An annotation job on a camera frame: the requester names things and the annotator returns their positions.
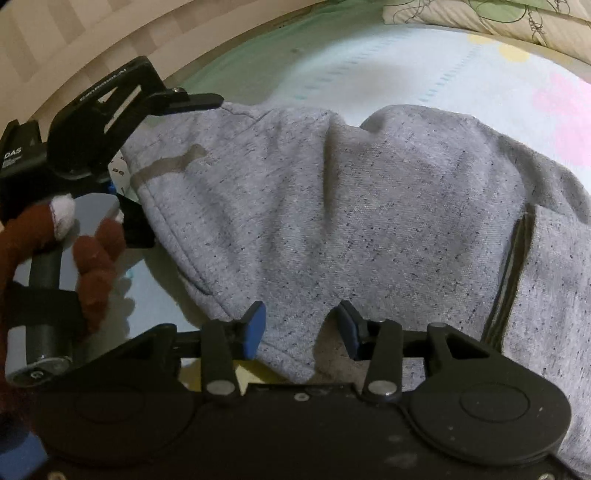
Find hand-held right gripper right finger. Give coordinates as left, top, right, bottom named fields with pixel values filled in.
left=335, top=300, right=490, bottom=402

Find grey pants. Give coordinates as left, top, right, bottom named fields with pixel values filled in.
left=111, top=102, right=591, bottom=480

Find person's left hand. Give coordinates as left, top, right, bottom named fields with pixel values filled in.
left=0, top=193, right=127, bottom=334

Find floral folded quilt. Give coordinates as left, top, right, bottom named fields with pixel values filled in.
left=382, top=0, right=591, bottom=57

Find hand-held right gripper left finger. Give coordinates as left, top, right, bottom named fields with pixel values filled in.
left=126, top=301, right=267, bottom=407

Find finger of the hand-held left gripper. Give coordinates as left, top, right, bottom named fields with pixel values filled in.
left=50, top=56, right=225, bottom=181
left=109, top=183, right=156, bottom=248

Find light blue striped blanket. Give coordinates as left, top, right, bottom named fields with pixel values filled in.
left=106, top=8, right=591, bottom=391

